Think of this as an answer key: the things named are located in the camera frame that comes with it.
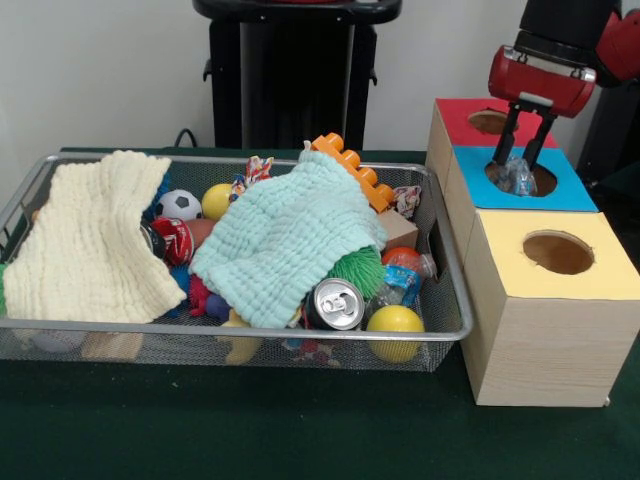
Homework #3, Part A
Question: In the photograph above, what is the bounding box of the red orange ball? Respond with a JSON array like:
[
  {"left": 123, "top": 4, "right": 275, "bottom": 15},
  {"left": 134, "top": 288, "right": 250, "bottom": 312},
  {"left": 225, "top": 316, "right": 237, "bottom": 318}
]
[{"left": 382, "top": 245, "right": 421, "bottom": 269}]

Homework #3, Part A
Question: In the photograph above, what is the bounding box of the mint green cloth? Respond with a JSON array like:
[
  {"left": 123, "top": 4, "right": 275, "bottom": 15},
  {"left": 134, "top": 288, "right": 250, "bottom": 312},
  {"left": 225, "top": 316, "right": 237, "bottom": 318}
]
[{"left": 189, "top": 140, "right": 389, "bottom": 330}]

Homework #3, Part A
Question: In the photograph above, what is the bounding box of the clear plastic bottle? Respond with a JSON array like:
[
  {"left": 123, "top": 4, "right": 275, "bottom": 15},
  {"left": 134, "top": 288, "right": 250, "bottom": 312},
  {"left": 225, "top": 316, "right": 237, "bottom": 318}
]
[{"left": 492, "top": 154, "right": 539, "bottom": 197}]

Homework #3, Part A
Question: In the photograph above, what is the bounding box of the small soccer ball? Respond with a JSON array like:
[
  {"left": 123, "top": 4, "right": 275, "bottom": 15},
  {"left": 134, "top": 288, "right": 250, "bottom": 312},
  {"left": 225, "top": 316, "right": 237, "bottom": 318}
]
[{"left": 153, "top": 189, "right": 204, "bottom": 221}]

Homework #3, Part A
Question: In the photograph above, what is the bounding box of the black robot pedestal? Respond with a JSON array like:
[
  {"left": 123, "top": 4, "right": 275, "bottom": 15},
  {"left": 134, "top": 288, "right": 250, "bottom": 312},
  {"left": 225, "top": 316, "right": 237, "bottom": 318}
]
[{"left": 192, "top": 0, "right": 404, "bottom": 150}]

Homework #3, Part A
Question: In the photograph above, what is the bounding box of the crushed red can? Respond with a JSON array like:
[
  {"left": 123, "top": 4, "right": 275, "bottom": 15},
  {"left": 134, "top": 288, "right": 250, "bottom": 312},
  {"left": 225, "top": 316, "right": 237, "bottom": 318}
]
[{"left": 139, "top": 217, "right": 195, "bottom": 266}]

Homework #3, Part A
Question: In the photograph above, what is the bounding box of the shallow mesh bin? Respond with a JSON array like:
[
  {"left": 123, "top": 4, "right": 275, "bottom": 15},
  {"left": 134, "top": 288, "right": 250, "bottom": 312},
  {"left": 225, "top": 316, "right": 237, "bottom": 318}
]
[{"left": 0, "top": 153, "right": 475, "bottom": 374}]

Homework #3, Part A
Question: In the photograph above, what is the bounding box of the dark green table cloth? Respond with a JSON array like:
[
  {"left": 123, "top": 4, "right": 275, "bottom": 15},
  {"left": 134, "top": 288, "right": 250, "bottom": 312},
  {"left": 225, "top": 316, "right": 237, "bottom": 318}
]
[
  {"left": 584, "top": 159, "right": 640, "bottom": 236},
  {"left": 0, "top": 146, "right": 640, "bottom": 480}
]

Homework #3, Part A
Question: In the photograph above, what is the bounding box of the cream cloth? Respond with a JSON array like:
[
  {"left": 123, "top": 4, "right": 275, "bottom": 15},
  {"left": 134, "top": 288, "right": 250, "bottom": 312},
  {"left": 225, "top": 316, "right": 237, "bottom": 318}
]
[{"left": 2, "top": 149, "right": 188, "bottom": 325}]

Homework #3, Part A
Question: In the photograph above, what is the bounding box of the green spiky ball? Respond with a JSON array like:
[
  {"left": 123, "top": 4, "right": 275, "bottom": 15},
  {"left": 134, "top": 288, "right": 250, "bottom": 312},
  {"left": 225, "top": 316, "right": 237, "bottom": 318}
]
[{"left": 327, "top": 243, "right": 387, "bottom": 300}]

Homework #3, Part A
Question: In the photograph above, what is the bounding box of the wooden box with three holes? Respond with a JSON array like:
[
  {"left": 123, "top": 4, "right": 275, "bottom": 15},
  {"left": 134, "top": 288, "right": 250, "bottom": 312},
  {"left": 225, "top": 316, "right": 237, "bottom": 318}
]
[{"left": 426, "top": 97, "right": 640, "bottom": 409}]

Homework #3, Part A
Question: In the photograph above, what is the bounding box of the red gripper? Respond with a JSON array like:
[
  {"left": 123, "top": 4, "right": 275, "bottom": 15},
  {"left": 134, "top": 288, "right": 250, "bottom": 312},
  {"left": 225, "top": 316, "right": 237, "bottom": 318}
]
[{"left": 488, "top": 44, "right": 598, "bottom": 169}]

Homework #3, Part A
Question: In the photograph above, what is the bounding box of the silver drink can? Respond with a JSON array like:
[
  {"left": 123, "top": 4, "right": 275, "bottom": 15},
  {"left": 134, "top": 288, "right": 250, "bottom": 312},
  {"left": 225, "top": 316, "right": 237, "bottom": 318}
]
[{"left": 304, "top": 277, "right": 366, "bottom": 331}]

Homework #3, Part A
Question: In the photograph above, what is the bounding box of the orange toy building block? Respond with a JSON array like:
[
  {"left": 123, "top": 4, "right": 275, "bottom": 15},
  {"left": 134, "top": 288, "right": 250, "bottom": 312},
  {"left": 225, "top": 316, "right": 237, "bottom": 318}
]
[{"left": 309, "top": 132, "right": 396, "bottom": 211}]

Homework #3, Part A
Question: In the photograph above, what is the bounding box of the yellow ball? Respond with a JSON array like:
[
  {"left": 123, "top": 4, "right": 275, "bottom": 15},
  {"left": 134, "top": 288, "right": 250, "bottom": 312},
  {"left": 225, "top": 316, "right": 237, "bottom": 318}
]
[
  {"left": 366, "top": 304, "right": 425, "bottom": 364},
  {"left": 201, "top": 183, "right": 235, "bottom": 222}
]

